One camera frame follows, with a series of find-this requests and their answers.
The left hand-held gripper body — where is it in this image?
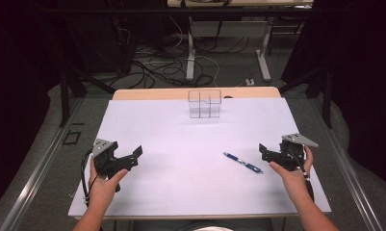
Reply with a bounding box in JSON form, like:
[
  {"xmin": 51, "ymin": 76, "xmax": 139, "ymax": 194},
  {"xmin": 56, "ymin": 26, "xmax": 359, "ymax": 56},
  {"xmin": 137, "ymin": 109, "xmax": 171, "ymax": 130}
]
[{"xmin": 91, "ymin": 138, "xmax": 119, "ymax": 178}]

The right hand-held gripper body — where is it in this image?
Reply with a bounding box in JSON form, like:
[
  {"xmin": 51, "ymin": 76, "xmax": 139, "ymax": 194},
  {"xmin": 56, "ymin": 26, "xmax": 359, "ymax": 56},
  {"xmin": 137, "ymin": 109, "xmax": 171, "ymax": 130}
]
[{"xmin": 278, "ymin": 133, "xmax": 320, "ymax": 172}]

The blue ballpoint pen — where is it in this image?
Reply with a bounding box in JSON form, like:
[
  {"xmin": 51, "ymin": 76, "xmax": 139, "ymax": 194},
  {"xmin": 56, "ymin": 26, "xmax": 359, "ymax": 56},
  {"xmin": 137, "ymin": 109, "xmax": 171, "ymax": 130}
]
[{"xmin": 223, "ymin": 151, "xmax": 264, "ymax": 175}]

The clear acrylic pen holder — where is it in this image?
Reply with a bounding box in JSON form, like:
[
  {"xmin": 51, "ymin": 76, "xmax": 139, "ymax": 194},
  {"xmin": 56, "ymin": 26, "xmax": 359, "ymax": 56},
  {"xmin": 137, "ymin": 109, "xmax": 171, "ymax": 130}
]
[{"xmin": 187, "ymin": 89, "xmax": 222, "ymax": 119}]

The person's right hand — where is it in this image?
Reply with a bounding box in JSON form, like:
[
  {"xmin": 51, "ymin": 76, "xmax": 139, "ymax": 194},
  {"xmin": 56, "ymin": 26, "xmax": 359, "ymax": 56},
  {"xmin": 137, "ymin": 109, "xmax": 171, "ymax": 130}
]
[{"xmin": 269, "ymin": 145, "xmax": 315, "ymax": 198}]

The person's left hand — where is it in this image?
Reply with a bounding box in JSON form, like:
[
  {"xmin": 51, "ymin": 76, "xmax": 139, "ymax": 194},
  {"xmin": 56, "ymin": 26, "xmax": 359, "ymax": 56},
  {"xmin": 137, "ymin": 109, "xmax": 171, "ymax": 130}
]
[{"xmin": 88, "ymin": 158, "xmax": 129, "ymax": 210}]

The wooden table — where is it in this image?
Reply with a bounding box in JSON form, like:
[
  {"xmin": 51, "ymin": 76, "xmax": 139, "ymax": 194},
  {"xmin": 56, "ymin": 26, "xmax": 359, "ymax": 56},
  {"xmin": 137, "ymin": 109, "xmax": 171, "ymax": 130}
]
[{"xmin": 67, "ymin": 86, "xmax": 332, "ymax": 221}]

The black metal stand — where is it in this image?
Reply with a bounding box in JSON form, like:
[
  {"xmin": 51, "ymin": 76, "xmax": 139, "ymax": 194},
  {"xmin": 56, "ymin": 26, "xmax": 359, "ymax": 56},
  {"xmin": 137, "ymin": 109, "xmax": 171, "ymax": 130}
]
[
  {"xmin": 277, "ymin": 62, "xmax": 335, "ymax": 130},
  {"xmin": 58, "ymin": 62, "xmax": 117, "ymax": 128}
]

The dark curtain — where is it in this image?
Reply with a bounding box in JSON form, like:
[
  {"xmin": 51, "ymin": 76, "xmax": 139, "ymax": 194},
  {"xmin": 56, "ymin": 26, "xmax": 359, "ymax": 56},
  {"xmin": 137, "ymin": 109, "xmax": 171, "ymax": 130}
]
[
  {"xmin": 279, "ymin": 0, "xmax": 386, "ymax": 193},
  {"xmin": 0, "ymin": 0, "xmax": 68, "ymax": 217}
]

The black horizontal bar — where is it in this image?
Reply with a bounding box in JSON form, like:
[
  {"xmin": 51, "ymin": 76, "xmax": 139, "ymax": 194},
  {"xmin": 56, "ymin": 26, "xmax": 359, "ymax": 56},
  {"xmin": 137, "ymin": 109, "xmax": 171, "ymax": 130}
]
[{"xmin": 41, "ymin": 7, "xmax": 314, "ymax": 15}]

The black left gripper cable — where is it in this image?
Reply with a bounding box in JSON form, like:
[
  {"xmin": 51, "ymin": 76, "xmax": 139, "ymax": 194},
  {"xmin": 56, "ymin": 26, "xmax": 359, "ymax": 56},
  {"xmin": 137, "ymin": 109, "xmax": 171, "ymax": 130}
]
[{"xmin": 80, "ymin": 148, "xmax": 96, "ymax": 207}]

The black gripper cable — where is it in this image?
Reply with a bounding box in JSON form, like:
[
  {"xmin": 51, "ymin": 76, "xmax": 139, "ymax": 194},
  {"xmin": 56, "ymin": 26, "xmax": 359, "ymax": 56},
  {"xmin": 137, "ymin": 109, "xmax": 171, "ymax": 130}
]
[
  {"xmin": 80, "ymin": 148, "xmax": 96, "ymax": 207},
  {"xmin": 288, "ymin": 148, "xmax": 316, "ymax": 202}
]

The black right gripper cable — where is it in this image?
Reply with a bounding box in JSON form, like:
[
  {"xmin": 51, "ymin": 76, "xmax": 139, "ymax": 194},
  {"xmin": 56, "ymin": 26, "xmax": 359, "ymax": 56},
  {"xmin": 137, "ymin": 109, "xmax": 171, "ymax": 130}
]
[{"xmin": 288, "ymin": 148, "xmax": 316, "ymax": 202}]

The metal floor rail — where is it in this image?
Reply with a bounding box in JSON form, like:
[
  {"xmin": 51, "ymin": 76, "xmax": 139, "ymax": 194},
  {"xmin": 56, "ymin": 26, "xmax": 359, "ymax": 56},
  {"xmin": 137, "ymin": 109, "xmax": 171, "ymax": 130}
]
[
  {"xmin": 308, "ymin": 96, "xmax": 385, "ymax": 231},
  {"xmin": 0, "ymin": 96, "xmax": 87, "ymax": 231}
]

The tangle of black floor cables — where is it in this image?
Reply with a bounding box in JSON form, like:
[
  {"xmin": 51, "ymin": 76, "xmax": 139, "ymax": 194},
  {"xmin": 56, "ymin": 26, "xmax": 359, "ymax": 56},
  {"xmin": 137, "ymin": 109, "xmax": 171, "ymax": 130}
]
[{"xmin": 126, "ymin": 33, "xmax": 249, "ymax": 90}]

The white floor cable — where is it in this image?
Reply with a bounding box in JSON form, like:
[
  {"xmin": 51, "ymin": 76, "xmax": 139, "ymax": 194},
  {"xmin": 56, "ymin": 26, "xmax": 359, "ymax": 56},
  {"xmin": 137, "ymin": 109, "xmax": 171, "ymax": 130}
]
[{"xmin": 193, "ymin": 54, "xmax": 221, "ymax": 88}]

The thin white hanging cable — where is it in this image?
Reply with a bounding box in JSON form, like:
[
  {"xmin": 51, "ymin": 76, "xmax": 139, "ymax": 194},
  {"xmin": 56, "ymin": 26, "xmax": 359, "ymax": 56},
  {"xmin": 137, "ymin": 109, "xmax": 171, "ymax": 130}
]
[{"xmin": 168, "ymin": 14, "xmax": 185, "ymax": 50}]

